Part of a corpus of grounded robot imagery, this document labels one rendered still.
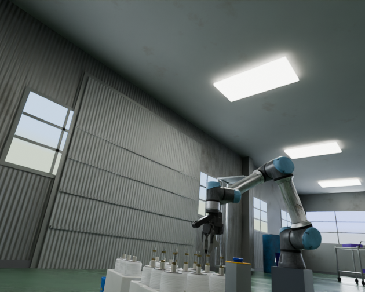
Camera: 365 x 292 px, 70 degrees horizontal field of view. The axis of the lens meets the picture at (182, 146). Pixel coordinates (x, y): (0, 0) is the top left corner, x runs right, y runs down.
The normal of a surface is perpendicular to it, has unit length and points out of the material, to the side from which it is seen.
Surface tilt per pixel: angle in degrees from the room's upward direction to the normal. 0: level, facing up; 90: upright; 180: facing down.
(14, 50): 90
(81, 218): 90
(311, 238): 97
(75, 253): 90
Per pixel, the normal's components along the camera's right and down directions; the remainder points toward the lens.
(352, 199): -0.62, -0.34
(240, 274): 0.45, -0.29
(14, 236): 0.77, -0.17
